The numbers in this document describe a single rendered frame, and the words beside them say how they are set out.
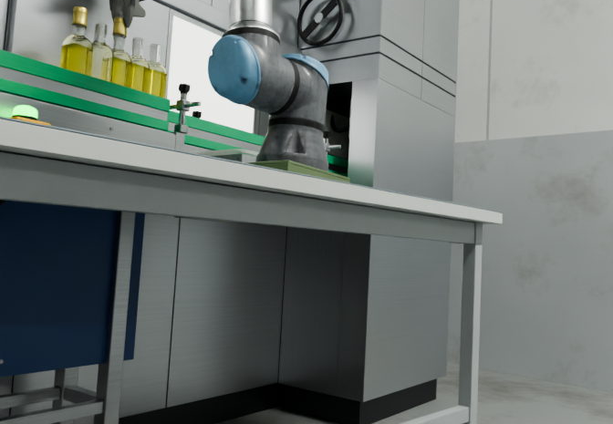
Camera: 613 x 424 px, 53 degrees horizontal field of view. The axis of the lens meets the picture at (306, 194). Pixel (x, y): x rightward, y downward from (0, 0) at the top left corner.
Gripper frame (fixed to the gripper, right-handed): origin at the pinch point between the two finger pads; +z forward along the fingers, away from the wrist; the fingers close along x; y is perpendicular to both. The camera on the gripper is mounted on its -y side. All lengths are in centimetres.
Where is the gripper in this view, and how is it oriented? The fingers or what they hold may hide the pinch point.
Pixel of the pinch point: (120, 23)
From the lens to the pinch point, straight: 172.7
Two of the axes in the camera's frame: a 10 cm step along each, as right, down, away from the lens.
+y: 5.8, 1.0, 8.1
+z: -0.6, 9.9, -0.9
